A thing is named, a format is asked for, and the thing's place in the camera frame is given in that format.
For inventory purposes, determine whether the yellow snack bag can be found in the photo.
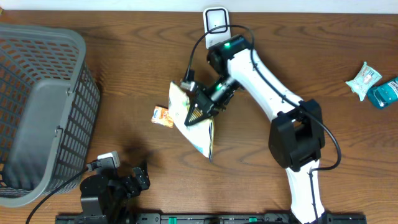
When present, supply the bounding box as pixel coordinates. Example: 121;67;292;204
169;81;215;161

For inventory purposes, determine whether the orange Kleenex tissue pack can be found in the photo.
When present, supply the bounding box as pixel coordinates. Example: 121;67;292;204
151;106;174;128

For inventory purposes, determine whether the small teal liquid bottle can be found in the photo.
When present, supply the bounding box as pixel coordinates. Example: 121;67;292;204
367;78;397;110

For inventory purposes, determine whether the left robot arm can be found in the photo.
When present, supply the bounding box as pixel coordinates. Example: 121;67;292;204
73;161;150;224

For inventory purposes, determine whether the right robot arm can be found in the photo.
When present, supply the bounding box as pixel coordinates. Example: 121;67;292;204
184;35;325;223

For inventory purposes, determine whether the white barcode scanner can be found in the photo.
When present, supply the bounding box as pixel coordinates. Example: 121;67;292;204
203;7;231;49

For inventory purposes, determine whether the dark grey plastic basket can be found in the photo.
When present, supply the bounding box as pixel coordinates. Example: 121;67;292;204
1;24;100;207

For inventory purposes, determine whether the mint green wipes pack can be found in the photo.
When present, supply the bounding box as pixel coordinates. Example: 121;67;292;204
345;62;382;101

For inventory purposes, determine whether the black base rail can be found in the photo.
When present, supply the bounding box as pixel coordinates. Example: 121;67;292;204
55;212;368;224

